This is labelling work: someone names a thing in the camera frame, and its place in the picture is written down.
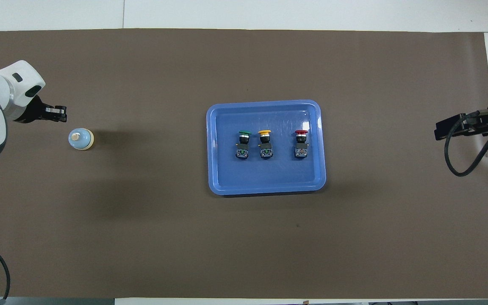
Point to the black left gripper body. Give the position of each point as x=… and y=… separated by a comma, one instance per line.
x=34, y=113

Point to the light blue desk bell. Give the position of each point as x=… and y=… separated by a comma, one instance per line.
x=79, y=140

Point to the red push button switch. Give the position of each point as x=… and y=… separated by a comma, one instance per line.
x=300, y=151

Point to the green push button switch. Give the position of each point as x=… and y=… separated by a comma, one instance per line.
x=243, y=152

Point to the yellow push button switch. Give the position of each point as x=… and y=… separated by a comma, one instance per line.
x=265, y=152

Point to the blue plastic tray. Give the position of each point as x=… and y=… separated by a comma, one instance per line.
x=265, y=178

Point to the brown table mat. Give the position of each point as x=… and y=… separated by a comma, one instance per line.
x=142, y=233

